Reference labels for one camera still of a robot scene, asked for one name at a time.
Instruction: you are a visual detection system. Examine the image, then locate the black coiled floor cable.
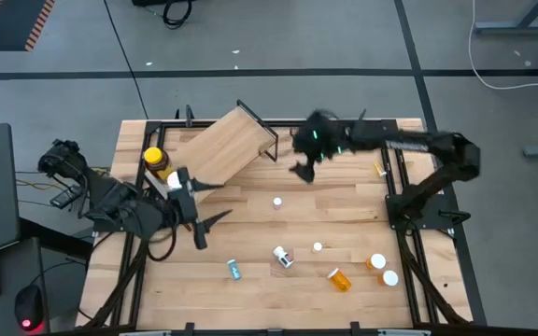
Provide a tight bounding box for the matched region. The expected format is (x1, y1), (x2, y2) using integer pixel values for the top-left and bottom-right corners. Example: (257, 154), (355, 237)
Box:
(162, 0), (194, 31)

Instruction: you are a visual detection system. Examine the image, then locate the silver aluminium rail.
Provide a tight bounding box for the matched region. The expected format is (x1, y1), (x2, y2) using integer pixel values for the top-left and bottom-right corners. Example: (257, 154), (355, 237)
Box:
(119, 329), (173, 336)
(376, 329), (432, 336)

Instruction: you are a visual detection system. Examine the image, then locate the black computer mouse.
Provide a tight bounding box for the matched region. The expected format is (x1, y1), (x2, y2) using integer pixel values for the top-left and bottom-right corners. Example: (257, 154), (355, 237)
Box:
(14, 284), (46, 333)

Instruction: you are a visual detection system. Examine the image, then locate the large white labelled bottle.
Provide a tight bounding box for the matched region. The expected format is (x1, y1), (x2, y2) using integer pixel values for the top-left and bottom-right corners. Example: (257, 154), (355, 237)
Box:
(159, 170), (184, 192)

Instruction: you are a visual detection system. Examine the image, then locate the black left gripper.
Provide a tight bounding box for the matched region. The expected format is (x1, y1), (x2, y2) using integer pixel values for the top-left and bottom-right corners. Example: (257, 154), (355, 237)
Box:
(168, 166), (233, 250)

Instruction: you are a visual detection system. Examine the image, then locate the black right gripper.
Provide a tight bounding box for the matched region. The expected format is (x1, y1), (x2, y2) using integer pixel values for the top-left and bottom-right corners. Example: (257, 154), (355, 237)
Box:
(289, 110), (361, 185)

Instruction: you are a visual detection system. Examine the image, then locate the small white medicine bottle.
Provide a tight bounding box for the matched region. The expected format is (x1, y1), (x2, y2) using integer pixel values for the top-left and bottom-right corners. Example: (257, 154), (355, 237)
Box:
(272, 245), (295, 270)

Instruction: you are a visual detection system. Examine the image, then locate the orange vial white cap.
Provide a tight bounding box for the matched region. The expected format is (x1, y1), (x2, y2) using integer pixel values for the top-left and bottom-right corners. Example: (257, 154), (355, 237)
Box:
(326, 267), (353, 293)
(376, 270), (400, 287)
(365, 253), (388, 271)

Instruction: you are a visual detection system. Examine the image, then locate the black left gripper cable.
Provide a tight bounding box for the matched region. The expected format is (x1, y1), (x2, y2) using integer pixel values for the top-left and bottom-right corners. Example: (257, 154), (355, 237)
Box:
(146, 218), (179, 262)

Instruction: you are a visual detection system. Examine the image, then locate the grey metal floor stand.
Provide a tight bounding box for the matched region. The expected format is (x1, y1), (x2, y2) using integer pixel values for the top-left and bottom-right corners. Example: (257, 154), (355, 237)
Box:
(473, 0), (538, 36)

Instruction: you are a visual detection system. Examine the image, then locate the black aluminium table frame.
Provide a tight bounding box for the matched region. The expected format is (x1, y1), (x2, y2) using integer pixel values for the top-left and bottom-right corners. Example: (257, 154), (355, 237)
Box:
(75, 119), (474, 330)

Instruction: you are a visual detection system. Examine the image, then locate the black side desk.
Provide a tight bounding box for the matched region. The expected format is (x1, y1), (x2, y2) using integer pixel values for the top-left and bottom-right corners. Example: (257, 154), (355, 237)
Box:
(0, 235), (93, 336)

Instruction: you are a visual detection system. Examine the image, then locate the white floor cable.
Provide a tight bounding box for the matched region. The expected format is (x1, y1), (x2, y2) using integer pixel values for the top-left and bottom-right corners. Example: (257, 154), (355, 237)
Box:
(467, 0), (538, 91)

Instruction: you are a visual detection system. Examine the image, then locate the small black device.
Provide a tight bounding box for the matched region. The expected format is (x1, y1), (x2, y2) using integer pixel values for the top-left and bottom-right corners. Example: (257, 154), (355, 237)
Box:
(49, 186), (81, 210)

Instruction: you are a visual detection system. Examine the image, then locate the brown bottle yellow cap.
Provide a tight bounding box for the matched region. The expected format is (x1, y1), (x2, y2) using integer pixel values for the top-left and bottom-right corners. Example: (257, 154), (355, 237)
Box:
(142, 147), (175, 181)

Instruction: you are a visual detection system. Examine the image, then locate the wooden shelf black frame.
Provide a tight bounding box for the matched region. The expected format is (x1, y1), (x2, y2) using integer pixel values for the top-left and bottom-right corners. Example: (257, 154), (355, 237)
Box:
(143, 99), (280, 220)

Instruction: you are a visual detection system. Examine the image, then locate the teal transparent vial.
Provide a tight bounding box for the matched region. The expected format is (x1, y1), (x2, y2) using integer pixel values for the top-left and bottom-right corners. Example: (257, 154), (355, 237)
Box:
(226, 259), (243, 282)

